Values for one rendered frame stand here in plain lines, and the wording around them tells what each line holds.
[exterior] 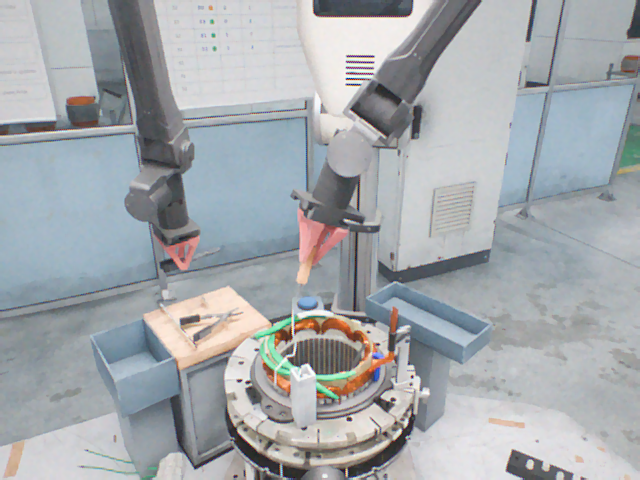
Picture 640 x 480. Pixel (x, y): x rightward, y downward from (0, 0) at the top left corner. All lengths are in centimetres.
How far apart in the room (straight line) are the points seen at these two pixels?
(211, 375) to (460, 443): 56
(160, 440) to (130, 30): 75
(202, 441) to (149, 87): 70
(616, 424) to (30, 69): 307
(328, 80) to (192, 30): 184
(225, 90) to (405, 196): 119
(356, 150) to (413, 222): 254
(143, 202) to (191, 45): 205
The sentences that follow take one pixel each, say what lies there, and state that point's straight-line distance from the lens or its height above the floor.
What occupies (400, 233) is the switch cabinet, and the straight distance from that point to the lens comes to 315.
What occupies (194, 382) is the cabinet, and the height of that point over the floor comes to 99.
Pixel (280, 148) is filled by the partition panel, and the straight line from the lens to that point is 318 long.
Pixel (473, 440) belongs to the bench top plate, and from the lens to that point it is 125.
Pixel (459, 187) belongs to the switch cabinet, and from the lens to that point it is 328.
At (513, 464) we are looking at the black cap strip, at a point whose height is 80.
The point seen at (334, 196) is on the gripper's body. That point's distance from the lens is 72.
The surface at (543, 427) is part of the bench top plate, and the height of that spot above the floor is 78.
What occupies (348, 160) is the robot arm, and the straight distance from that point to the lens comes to 64.
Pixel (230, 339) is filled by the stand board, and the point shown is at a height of 106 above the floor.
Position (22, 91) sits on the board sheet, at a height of 127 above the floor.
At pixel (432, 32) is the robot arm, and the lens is 68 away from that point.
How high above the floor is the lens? 166
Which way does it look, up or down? 26 degrees down
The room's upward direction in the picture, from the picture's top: straight up
